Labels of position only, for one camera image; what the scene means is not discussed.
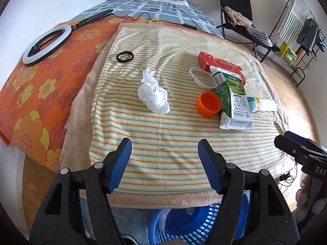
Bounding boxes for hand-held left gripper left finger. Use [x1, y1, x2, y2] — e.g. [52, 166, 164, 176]
[29, 137, 132, 245]

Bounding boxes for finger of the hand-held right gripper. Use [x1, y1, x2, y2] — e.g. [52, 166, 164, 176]
[274, 135, 307, 163]
[283, 131, 327, 156]

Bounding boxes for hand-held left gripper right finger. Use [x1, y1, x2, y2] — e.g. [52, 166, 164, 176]
[197, 138, 300, 245]

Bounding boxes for small white tube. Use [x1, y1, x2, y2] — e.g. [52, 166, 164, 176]
[246, 96, 278, 113]

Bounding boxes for orange plastic cup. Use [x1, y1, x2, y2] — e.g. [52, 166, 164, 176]
[196, 92, 221, 118]

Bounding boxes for green milk carton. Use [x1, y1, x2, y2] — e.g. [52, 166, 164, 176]
[209, 66, 254, 130]

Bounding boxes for blue plastic basket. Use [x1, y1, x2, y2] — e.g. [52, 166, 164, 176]
[148, 191, 252, 245]

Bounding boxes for white tissue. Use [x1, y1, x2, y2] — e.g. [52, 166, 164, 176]
[137, 68, 171, 114]

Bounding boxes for red cardboard box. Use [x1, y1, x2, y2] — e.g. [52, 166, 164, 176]
[198, 51, 249, 86]

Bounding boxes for black hair tie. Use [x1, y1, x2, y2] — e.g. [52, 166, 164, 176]
[116, 51, 134, 63]

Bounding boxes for person's right hand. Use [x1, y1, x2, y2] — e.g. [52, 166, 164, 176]
[296, 175, 327, 221]

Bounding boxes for striped towel cover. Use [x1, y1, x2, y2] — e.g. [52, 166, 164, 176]
[60, 22, 299, 210]

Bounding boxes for black drying rack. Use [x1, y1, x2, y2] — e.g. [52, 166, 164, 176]
[261, 0, 327, 87]

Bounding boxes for yellow crate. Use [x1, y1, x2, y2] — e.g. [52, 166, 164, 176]
[277, 42, 297, 64]

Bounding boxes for blue garment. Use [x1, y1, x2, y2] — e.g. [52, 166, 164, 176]
[317, 34, 327, 52]

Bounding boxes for dark grey garment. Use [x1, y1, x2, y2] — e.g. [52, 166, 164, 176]
[296, 18, 320, 54]

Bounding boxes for grey striped cloth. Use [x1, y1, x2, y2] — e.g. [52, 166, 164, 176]
[246, 26, 274, 47]

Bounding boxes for orange floral bed sheet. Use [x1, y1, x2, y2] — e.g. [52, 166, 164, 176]
[0, 18, 123, 174]

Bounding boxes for green striped towel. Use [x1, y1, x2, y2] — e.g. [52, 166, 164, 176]
[278, 0, 311, 45]

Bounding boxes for beige cloth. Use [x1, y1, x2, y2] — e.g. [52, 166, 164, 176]
[223, 6, 253, 28]

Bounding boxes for blue checked sheet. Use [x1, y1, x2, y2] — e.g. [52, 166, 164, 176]
[69, 0, 224, 40]

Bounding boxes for black floor cables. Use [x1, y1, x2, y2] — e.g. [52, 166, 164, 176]
[277, 168, 299, 192]

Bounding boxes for black ring light cable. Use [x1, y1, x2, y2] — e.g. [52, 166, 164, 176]
[109, 12, 198, 30]

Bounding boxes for white ring light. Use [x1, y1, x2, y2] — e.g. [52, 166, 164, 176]
[22, 25, 73, 67]

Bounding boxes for black ring light stand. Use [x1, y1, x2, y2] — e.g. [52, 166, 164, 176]
[72, 8, 114, 30]

